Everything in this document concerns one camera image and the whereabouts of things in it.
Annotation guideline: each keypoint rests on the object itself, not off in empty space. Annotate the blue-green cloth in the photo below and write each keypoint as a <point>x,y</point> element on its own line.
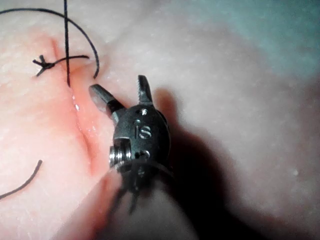
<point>282,22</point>

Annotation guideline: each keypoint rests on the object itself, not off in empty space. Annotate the tissue pad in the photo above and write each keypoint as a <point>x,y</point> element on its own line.
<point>225,105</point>

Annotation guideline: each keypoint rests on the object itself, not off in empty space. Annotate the right arm needle driver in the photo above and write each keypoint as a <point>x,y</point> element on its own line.
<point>142,130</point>

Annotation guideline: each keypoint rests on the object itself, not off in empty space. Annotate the right arm needle driver jaw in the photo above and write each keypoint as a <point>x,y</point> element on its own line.
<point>144,90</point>
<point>101,96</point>

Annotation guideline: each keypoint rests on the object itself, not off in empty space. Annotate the black stitching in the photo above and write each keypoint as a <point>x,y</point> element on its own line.
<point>47,64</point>

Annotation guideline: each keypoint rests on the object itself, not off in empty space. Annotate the black thread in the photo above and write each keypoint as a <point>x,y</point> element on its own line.
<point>67,37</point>

